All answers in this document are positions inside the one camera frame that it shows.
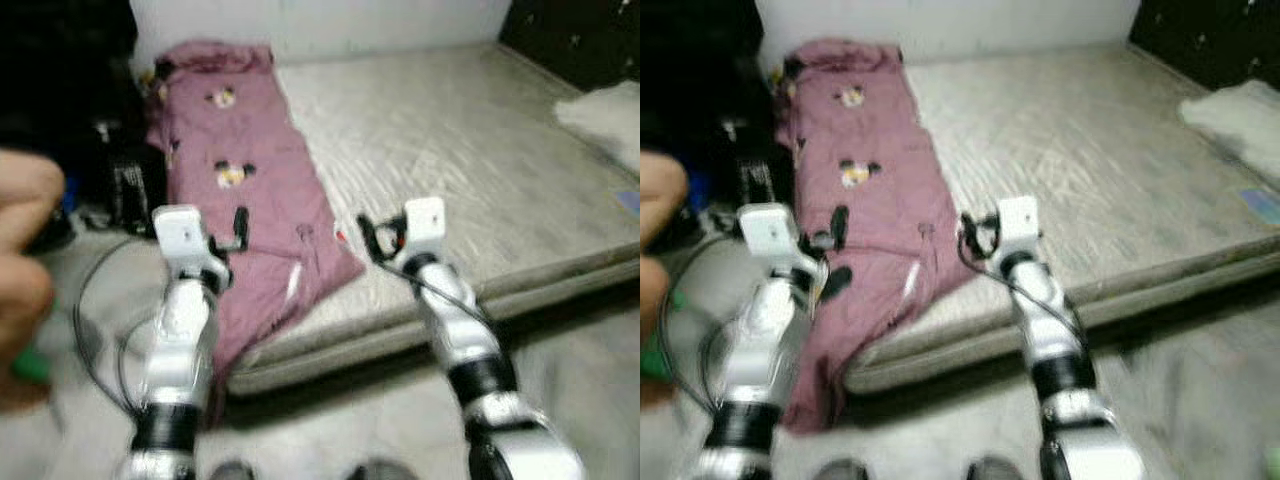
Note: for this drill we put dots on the dark tufted headboard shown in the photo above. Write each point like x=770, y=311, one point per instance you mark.
x=1210, y=40
x=580, y=40

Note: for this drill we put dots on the black white print bag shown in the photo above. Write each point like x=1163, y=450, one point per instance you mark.
x=760, y=180
x=135, y=190

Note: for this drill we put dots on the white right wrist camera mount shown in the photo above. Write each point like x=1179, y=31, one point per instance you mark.
x=1020, y=222
x=425, y=225

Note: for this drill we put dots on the beige quilted mattress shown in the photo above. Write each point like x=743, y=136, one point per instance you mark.
x=1080, y=150
x=460, y=150

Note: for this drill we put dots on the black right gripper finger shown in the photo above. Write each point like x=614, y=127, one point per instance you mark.
x=968, y=240
x=367, y=238

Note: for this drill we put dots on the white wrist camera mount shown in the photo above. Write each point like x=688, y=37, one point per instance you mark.
x=770, y=230
x=1020, y=222
x=180, y=232
x=425, y=225

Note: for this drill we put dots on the purple cartoon print blanket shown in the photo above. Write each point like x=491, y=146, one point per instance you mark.
x=870, y=130
x=250, y=130

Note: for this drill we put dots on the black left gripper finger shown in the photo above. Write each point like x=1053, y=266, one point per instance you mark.
x=240, y=225
x=839, y=225

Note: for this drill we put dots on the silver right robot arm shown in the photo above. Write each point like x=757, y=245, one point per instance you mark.
x=1060, y=350
x=460, y=340

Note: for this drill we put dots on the cream lettered pillow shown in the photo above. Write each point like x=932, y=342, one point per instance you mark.
x=1240, y=120
x=610, y=115

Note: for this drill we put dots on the grey robot right leg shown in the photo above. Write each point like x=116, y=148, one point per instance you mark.
x=385, y=470
x=995, y=470

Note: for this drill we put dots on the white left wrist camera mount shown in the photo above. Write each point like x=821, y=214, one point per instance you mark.
x=180, y=232
x=770, y=230

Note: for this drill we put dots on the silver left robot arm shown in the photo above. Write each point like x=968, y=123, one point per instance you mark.
x=760, y=360
x=175, y=350

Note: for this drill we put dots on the person bare leg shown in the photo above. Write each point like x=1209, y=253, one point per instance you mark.
x=660, y=190
x=25, y=200

